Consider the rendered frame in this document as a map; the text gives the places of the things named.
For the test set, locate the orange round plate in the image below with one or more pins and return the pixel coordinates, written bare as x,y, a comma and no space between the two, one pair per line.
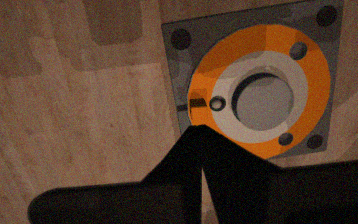
260,47

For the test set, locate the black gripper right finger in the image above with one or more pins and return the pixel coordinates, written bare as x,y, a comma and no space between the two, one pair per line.
246,189

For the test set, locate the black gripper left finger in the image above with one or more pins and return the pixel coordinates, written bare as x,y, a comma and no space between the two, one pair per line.
170,194

